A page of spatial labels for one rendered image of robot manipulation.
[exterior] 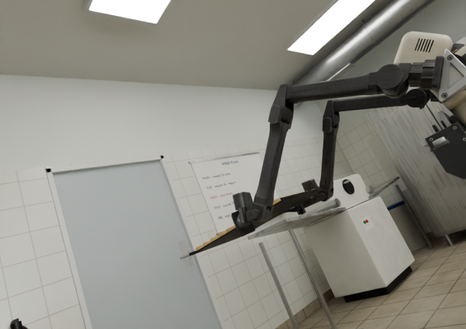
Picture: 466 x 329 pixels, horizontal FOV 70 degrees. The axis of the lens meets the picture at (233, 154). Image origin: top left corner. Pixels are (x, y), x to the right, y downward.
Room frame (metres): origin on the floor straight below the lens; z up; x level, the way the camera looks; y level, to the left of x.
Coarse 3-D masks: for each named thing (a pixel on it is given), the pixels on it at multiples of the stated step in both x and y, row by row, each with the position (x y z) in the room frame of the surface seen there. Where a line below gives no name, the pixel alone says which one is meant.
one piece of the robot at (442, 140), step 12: (444, 120) 1.05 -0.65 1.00; (444, 132) 1.04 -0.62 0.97; (456, 132) 1.03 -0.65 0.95; (432, 144) 1.07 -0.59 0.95; (444, 144) 1.05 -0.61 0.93; (456, 144) 1.04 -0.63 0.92; (444, 156) 1.06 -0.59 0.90; (456, 156) 1.05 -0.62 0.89; (444, 168) 1.07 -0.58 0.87; (456, 168) 1.06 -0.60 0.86
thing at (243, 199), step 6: (240, 192) 1.27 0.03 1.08; (246, 192) 1.28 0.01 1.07; (234, 198) 1.28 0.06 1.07; (240, 198) 1.27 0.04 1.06; (246, 198) 1.27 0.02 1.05; (234, 204) 1.29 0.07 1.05; (240, 204) 1.27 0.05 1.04; (246, 204) 1.26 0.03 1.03; (252, 210) 1.22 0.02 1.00; (258, 210) 1.22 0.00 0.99; (246, 216) 1.24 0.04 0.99; (252, 216) 1.22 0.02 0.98; (258, 216) 1.22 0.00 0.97
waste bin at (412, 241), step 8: (392, 208) 5.00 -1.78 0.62; (400, 208) 5.00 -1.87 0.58; (392, 216) 5.02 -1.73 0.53; (400, 216) 5.01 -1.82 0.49; (408, 216) 5.03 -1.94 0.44; (400, 224) 5.02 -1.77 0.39; (408, 224) 5.02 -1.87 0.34; (416, 224) 5.09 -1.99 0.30; (400, 232) 5.04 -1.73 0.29; (408, 232) 5.02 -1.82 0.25; (416, 232) 5.04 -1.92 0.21; (408, 240) 5.03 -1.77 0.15; (416, 240) 5.03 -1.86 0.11; (424, 240) 5.11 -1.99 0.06; (416, 248) 5.04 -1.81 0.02
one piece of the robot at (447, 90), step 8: (448, 56) 0.89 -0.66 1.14; (448, 64) 0.89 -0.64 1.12; (456, 64) 0.88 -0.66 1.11; (448, 72) 0.90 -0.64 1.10; (456, 72) 0.89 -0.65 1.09; (464, 72) 0.88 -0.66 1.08; (440, 80) 0.91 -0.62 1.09; (448, 80) 0.90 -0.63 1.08; (456, 80) 0.90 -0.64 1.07; (464, 80) 0.88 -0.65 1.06; (440, 88) 0.92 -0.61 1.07; (448, 88) 0.91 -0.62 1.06; (456, 88) 0.90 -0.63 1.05; (464, 88) 0.92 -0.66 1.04; (440, 96) 0.92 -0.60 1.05; (448, 96) 0.91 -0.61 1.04
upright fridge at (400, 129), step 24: (384, 120) 4.28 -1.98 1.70; (408, 120) 4.10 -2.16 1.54; (432, 120) 3.95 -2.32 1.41; (384, 144) 4.39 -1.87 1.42; (408, 144) 4.21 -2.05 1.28; (408, 168) 4.31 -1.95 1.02; (432, 168) 4.14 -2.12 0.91; (432, 192) 4.24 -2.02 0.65; (456, 192) 4.08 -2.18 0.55; (432, 216) 4.34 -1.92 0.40; (456, 216) 4.17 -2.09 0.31
